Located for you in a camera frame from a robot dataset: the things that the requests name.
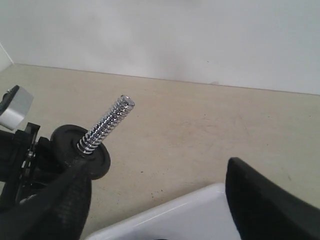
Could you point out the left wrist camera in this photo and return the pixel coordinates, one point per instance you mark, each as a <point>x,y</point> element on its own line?
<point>14,107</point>

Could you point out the black far weight plate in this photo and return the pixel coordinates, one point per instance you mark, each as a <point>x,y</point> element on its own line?
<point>72,143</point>

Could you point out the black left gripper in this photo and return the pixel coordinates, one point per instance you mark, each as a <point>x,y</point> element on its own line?
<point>27,165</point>

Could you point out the white rectangular plastic tray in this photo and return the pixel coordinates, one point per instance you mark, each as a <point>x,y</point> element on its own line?
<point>203,214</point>

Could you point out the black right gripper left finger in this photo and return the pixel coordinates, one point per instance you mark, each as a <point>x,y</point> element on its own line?
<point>59,212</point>

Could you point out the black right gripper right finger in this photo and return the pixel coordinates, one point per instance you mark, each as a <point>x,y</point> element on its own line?
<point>261,210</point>

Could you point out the chrome threaded dumbbell bar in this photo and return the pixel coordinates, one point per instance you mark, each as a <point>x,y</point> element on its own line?
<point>106,124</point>

